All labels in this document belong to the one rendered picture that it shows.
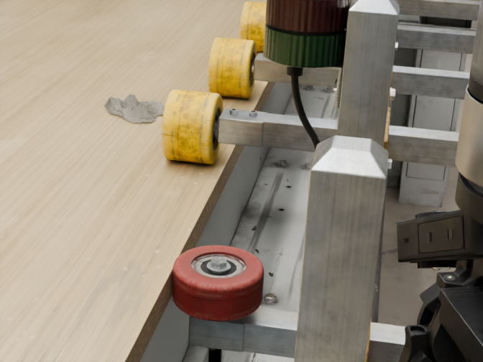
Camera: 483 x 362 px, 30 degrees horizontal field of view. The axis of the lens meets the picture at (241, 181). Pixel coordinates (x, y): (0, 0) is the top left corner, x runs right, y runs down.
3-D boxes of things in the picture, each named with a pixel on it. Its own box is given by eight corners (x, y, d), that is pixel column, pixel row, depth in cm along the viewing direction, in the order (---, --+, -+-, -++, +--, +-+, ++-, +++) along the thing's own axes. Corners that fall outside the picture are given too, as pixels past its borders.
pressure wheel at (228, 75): (256, 28, 123) (246, 71, 118) (258, 68, 129) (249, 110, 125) (213, 24, 124) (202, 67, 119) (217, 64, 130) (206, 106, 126)
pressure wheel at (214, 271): (263, 351, 86) (270, 245, 82) (249, 401, 79) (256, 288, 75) (182, 340, 87) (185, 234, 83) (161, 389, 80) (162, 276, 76)
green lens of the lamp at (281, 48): (347, 49, 69) (349, 21, 68) (341, 70, 63) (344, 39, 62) (269, 42, 70) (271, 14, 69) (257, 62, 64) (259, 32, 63)
